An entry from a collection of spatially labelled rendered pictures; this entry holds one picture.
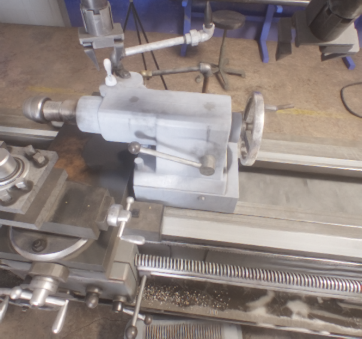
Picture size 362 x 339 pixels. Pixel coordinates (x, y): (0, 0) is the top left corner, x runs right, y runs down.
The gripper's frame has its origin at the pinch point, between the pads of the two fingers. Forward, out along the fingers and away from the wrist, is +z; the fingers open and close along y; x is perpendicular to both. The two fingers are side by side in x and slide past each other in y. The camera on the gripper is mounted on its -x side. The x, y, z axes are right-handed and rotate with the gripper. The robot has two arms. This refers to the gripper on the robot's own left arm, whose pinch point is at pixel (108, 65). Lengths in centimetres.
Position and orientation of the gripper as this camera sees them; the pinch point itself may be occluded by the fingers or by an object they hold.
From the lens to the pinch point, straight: 75.8
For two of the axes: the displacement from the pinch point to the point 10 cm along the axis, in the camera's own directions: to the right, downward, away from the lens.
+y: -9.6, 2.1, -2.0
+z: -0.2, 6.5, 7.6
